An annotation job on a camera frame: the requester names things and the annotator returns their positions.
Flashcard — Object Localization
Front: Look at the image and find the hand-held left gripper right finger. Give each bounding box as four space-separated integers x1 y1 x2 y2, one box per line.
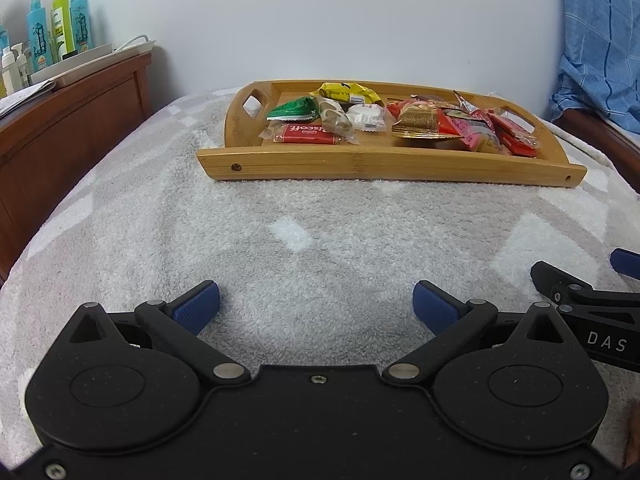
382 280 585 387

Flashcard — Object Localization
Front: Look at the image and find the red biscuit packet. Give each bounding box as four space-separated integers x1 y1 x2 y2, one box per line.
259 122 342 145

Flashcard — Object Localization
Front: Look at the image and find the red clear cookie packet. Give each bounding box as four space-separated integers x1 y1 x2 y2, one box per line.
445 110 503 156

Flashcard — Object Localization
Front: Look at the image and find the stack of papers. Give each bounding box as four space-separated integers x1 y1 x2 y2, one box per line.
0 80 57 117

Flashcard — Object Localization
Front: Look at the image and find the yellow-green spray bottle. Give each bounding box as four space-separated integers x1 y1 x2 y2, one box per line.
50 0 72 61

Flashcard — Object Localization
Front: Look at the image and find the slim red stick packet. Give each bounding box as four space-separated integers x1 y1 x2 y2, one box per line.
487 112 538 151

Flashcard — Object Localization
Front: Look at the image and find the green snack packet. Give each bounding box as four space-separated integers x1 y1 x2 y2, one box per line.
266 96 321 122

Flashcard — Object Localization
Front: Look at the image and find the white tray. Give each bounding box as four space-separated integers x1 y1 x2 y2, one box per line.
30 35 156 87

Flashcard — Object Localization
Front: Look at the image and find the blue checked cloth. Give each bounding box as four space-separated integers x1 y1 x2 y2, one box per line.
550 0 640 136

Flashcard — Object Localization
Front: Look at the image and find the red gold-edged packet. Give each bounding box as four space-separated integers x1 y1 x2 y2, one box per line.
500 137 540 159

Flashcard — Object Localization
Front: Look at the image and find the brown wooden cabinet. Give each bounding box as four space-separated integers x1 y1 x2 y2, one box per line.
0 52 153 281

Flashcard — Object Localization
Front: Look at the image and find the teal spray bottle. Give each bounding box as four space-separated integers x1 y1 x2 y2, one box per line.
69 0 94 54
27 0 52 73

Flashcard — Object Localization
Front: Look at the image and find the person's right hand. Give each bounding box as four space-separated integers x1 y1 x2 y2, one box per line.
622 400 640 468

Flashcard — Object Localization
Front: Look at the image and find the yellow snack packet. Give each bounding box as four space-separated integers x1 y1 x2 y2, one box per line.
310 81 382 107

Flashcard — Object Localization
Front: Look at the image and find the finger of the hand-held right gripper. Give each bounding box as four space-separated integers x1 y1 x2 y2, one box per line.
530 260 640 313
610 248 640 277

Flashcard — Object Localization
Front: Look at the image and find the large red nut packet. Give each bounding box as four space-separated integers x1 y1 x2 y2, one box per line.
387 100 463 139

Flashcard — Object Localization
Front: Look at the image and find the wooden tray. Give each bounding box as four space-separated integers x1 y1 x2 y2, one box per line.
196 79 587 188

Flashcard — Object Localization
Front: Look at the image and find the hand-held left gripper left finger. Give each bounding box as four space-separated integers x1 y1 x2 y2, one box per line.
50 280 252 387

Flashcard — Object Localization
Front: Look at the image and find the white round candy packet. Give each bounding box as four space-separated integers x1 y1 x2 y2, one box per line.
347 104 387 132

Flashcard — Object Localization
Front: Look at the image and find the beige nut candy packet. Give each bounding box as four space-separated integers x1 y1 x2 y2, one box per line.
317 97 362 146

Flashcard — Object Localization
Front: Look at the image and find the brown wooden bed frame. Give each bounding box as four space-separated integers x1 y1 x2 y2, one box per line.
560 110 640 187

